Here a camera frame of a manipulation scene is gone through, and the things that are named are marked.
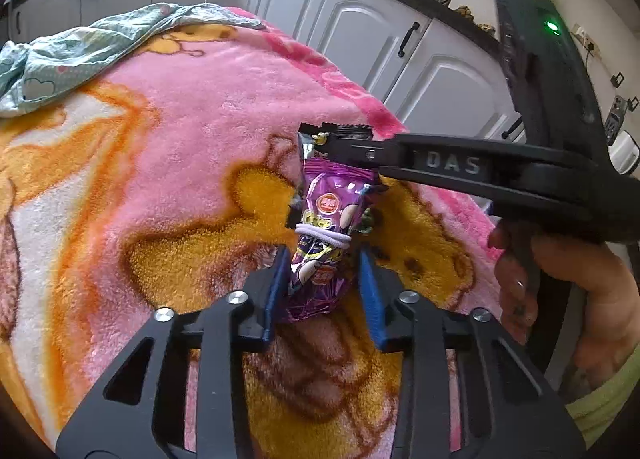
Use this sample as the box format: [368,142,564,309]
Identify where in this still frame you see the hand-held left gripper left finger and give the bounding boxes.
[55,244,294,459]

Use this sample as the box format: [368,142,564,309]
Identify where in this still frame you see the person's right forearm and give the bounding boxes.
[565,345,632,451]

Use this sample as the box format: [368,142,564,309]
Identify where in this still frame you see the white hair tie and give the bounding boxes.
[294,222,354,246]

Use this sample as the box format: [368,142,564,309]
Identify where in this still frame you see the person's right hand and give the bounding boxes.
[487,223,630,407]

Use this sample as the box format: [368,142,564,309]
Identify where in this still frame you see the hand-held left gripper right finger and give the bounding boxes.
[355,245,587,459]

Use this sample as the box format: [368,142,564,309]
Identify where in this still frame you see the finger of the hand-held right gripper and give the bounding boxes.
[377,173,503,214]
[324,132,528,181]

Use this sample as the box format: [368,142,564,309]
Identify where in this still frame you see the phone on stand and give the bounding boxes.
[602,94,629,143]

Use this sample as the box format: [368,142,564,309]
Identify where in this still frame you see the pink printed blanket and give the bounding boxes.
[0,4,507,459]

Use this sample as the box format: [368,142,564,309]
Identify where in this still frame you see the purple snack packet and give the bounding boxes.
[286,121,389,325]

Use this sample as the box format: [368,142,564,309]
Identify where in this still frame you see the light blue dotted cloth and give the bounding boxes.
[0,2,267,116]

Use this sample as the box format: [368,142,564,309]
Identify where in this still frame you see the white power strip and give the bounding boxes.
[570,24,602,58]

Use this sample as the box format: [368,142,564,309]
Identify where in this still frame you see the white lower cabinets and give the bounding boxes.
[7,0,527,141]

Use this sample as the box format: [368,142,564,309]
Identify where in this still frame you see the pile of ginger roots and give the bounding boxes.
[454,4,497,38]

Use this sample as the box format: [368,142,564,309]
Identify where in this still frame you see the white electric kettle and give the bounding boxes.
[607,132,640,173]

